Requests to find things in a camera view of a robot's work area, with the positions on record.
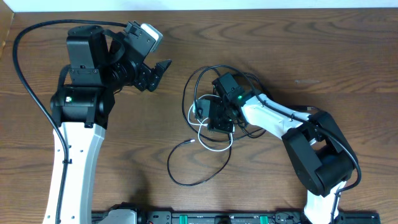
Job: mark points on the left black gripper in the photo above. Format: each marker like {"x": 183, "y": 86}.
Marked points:
{"x": 148, "y": 74}

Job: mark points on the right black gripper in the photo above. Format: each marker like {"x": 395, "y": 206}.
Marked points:
{"x": 217, "y": 124}

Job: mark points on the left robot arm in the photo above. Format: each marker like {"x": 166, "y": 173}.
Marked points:
{"x": 102, "y": 62}

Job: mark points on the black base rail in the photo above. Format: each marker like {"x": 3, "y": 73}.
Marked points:
{"x": 130, "y": 213}

